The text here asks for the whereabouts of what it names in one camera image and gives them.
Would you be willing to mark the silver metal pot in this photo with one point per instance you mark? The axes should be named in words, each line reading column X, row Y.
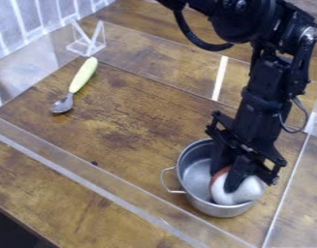
column 193, row 171

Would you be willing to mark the clear acrylic triangle stand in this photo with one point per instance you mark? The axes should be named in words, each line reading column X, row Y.
column 85, row 45

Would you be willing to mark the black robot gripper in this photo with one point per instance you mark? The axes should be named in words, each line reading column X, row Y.
column 244, row 139

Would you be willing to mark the yellow handled metal spoon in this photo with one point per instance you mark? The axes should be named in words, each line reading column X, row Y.
column 65, row 104

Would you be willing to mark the white plush mushroom red cap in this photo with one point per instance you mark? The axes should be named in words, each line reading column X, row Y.
column 248, row 192

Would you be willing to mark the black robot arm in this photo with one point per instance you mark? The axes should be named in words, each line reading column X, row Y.
column 282, row 33

